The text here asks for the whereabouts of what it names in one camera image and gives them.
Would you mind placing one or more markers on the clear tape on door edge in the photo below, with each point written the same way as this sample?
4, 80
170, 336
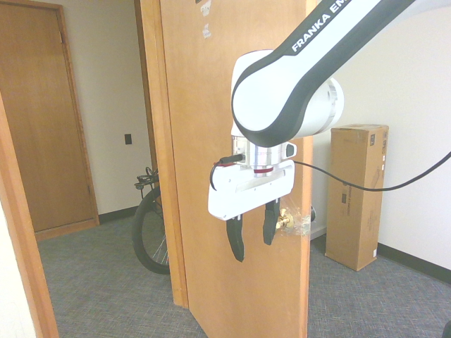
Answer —
303, 225

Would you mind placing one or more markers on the white sticker remnant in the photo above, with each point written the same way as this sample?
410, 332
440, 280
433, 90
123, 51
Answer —
205, 31
205, 10

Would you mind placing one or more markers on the wooden door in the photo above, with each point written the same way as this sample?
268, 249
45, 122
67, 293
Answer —
42, 116
225, 148

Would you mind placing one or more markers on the tall cardboard box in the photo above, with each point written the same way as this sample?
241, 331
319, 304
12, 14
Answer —
356, 197

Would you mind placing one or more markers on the closed wooden door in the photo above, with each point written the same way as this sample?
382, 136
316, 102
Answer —
42, 116

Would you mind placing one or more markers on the dark door knob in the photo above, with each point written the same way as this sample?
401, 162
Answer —
313, 215

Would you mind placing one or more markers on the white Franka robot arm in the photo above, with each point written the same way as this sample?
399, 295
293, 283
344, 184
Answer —
278, 95

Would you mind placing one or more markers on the wooden door frame post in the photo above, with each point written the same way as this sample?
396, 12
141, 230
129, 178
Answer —
24, 225

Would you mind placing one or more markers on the black wall switch plate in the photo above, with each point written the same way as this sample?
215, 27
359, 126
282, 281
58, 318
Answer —
128, 139

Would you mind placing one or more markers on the brass door knob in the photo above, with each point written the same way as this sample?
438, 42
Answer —
284, 220

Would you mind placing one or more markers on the black bicycle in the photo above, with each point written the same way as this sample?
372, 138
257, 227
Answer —
151, 225

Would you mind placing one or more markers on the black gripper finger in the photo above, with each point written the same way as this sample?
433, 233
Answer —
236, 239
269, 225

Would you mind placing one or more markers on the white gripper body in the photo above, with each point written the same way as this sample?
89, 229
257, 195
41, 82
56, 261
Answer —
246, 192

